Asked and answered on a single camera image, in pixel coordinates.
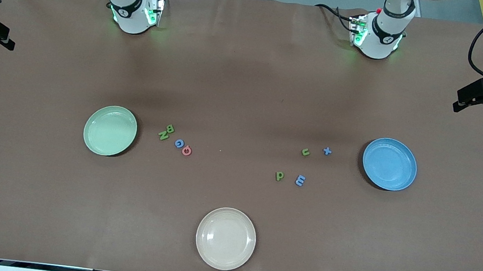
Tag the green letter N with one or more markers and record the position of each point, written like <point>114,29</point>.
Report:
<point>163,135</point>

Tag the blue letter m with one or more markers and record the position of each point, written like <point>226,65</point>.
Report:
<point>300,181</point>

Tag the blue plate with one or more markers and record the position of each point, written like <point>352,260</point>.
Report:
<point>390,166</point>

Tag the green letter c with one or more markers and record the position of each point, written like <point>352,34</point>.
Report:
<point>304,152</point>

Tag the brown table mat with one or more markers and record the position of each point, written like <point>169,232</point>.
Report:
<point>247,86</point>

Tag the red letter Q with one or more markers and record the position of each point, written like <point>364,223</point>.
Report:
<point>183,150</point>

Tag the green letter B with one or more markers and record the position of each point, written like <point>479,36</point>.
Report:
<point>170,129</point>

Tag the beige plate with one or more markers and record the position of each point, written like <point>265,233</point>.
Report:
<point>225,238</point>

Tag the blue letter G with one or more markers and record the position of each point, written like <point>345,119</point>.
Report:
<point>177,143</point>

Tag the green plate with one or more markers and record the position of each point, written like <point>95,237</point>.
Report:
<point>110,132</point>

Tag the green letter p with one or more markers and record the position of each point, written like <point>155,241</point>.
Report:
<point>278,176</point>

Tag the blue letter t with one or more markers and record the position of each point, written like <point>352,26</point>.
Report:
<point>327,151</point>

